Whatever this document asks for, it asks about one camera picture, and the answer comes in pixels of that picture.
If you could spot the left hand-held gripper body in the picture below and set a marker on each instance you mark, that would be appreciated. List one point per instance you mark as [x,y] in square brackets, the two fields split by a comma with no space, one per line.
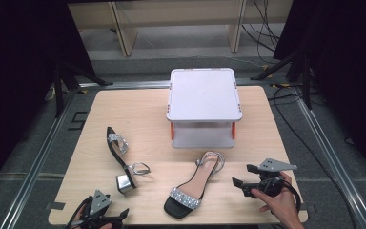
[99,203]

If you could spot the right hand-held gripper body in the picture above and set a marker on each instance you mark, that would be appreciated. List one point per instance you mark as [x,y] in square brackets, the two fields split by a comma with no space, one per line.
[271,184]

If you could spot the person's left hand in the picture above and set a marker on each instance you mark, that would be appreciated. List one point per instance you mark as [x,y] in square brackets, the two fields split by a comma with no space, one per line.
[106,226]

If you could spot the person's right hand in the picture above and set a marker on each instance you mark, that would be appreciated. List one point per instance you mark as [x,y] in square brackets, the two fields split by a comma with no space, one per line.
[282,205]

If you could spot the black tripod stand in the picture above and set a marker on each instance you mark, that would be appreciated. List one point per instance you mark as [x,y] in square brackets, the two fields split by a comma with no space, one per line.
[305,82]
[58,89]

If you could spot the black curtain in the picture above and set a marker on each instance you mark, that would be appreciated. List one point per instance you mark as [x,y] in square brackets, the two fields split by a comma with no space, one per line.
[352,70]
[19,79]

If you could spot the light wooden desk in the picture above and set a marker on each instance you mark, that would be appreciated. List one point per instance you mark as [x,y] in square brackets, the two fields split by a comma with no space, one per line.
[125,35]

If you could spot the metal floor rail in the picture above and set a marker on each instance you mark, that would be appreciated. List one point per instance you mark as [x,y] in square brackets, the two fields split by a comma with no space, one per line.
[333,159]
[124,84]
[35,171]

